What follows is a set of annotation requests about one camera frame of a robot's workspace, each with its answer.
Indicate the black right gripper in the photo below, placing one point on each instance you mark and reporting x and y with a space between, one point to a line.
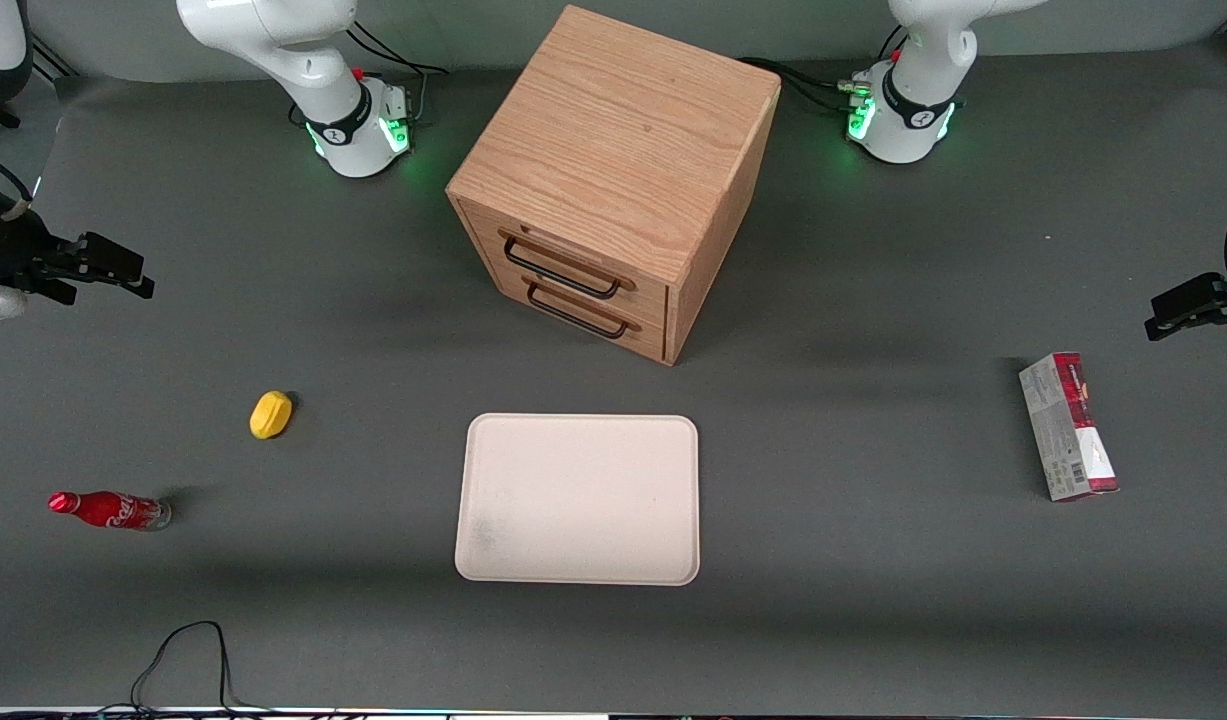
5 250

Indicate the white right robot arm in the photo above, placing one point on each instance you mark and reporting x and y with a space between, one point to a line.
341 125

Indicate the red coke bottle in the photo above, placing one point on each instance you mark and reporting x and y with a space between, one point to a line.
108 510

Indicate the cream rectangular tray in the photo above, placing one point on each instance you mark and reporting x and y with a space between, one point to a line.
578 500

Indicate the red plaid cracker box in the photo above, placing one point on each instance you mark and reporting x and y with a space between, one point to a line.
1068 430

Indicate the yellow lemon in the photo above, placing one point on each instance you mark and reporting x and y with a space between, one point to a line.
270 415

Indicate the wooden two-drawer cabinet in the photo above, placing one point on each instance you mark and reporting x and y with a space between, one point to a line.
613 150

